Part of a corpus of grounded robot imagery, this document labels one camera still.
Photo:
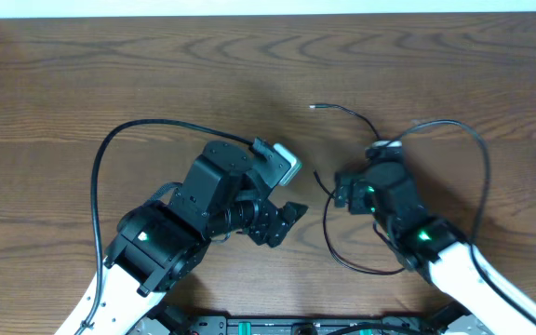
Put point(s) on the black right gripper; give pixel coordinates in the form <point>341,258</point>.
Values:
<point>357,187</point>

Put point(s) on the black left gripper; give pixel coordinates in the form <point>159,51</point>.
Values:
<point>277,221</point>

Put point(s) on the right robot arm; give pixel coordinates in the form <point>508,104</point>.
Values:
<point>433,247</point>

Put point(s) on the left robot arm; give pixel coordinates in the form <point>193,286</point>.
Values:
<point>160,242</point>

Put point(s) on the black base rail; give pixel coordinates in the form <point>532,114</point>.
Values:
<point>450,320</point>

